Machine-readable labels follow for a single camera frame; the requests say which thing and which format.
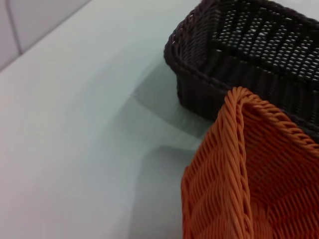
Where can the orange woven basket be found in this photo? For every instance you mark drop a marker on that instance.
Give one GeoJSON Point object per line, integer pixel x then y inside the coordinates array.
{"type": "Point", "coordinates": [274, 174]}

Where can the dark brown woven basket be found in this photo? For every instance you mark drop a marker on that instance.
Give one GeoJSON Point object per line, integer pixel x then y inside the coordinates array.
{"type": "Point", "coordinates": [249, 69]}

